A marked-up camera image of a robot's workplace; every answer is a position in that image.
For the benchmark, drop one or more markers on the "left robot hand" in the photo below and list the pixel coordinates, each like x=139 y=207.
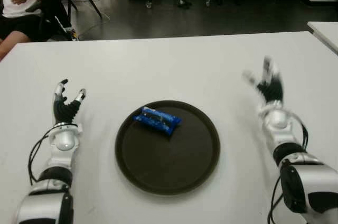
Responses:
x=66 y=111

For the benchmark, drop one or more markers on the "dark round tray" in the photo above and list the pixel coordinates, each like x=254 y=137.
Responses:
x=169 y=160

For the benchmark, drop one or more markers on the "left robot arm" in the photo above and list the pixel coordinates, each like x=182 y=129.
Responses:
x=63 y=142

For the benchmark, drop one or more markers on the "white side table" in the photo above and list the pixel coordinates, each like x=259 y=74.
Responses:
x=327 y=30

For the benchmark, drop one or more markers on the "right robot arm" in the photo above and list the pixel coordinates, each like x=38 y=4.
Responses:
x=311 y=181

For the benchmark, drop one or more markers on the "blue Oreo cookie package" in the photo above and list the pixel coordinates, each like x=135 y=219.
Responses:
x=158 y=121

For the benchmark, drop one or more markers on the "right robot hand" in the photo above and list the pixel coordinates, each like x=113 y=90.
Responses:
x=272 y=92

